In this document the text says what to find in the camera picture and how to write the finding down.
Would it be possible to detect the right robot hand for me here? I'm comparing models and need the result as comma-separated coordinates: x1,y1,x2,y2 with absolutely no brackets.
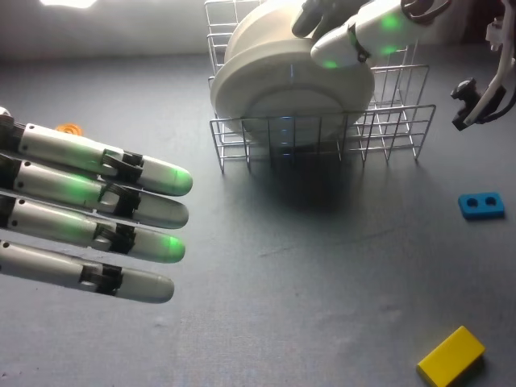
292,0,455,70

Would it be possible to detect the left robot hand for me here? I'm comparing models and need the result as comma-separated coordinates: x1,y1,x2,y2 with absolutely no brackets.
0,105,194,305

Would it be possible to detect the white plate with dark rim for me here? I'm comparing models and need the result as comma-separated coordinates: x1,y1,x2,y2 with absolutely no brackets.
210,0,376,151

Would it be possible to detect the orange swirl cookie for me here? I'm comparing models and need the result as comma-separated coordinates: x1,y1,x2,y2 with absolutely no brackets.
54,122,84,136

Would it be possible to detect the blue block with two holes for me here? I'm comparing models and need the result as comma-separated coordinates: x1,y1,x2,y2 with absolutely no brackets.
458,192,507,222

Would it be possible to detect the yellow rectangular block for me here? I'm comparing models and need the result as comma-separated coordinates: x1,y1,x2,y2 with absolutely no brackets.
415,325,487,387

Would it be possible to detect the silver wire dish rack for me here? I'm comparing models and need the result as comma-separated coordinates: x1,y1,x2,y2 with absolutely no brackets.
204,0,437,173

